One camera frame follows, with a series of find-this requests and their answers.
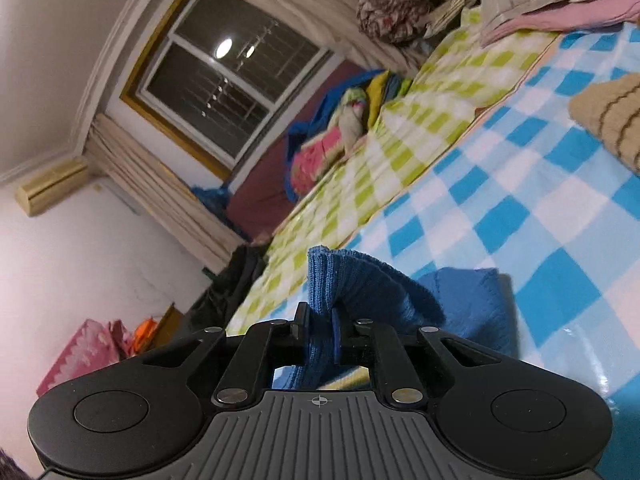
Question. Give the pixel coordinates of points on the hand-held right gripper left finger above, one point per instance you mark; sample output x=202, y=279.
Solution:
x=301, y=327

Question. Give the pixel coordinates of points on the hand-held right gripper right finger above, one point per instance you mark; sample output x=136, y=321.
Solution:
x=336, y=334

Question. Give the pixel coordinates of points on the blue knitted sweater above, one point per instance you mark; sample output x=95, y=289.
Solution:
x=350, y=280

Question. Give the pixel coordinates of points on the dark clothes pile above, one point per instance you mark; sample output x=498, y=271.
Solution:
x=235, y=280

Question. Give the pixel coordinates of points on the wooden cabinet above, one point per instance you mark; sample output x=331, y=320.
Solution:
x=167, y=322

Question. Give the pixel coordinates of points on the maroon bedsheet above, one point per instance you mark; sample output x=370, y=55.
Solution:
x=260, y=195

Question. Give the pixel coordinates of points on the orange bag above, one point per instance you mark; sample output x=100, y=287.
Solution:
x=145, y=335

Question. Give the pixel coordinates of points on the blue plastic bag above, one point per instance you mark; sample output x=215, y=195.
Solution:
x=215, y=196

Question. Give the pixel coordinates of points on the colourful crumpled quilt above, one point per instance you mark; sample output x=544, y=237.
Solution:
x=310, y=155

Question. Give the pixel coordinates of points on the green checked blanket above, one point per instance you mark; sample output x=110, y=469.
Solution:
x=400, y=125

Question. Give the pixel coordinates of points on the pink patterned cloth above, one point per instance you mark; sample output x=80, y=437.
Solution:
x=80, y=350

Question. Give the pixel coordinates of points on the window with metal bars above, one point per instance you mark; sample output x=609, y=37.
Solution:
x=225, y=60

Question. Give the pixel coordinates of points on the beige air conditioner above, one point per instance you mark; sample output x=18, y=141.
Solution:
x=50, y=185

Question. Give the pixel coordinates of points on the maroon floral cloth bundle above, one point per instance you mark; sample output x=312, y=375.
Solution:
x=395, y=10

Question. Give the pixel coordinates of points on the beige striped knitted sweater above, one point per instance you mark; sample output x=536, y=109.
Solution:
x=610, y=115

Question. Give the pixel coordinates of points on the pink folded blanket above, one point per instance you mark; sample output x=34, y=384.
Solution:
x=590, y=15

